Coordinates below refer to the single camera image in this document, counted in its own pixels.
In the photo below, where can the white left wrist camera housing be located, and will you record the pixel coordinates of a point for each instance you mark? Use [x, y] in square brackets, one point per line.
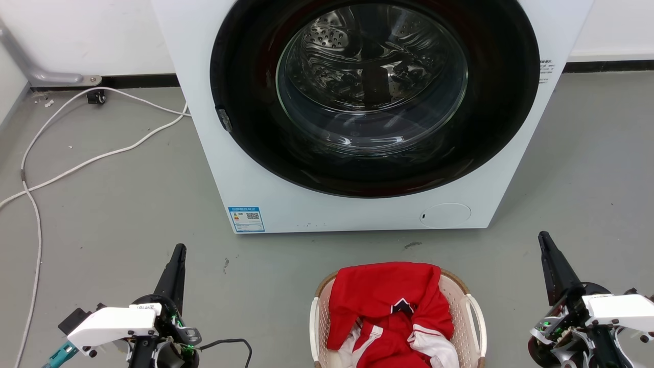
[112, 325]

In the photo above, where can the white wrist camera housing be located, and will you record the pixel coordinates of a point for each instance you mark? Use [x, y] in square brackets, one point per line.
[112, 325]
[621, 307]

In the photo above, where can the black round washer door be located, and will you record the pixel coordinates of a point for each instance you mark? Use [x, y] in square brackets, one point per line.
[500, 102]

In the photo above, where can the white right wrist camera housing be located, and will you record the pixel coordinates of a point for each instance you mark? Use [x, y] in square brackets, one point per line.
[621, 307]

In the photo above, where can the white wicker laundry basket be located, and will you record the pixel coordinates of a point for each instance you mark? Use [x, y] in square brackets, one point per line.
[467, 317]

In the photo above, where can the blue energy label sticker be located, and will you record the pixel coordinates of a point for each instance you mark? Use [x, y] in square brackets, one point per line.
[246, 219]

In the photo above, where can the white front-loading washing machine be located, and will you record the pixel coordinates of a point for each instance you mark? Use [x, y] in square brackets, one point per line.
[255, 174]

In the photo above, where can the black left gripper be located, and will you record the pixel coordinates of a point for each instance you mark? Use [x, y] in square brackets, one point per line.
[179, 332]

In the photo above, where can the text sticker on washer side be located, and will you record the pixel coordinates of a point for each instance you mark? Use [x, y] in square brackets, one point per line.
[545, 71]

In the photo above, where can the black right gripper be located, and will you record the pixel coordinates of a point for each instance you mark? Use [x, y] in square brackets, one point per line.
[562, 332]

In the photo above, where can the red jersey garment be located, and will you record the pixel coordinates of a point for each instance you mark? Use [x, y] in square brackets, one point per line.
[378, 291]

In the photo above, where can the grey wall pipe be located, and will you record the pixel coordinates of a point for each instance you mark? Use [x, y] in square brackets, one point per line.
[36, 75]

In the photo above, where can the round white filter cover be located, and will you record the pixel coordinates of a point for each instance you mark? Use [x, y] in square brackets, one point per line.
[445, 215]

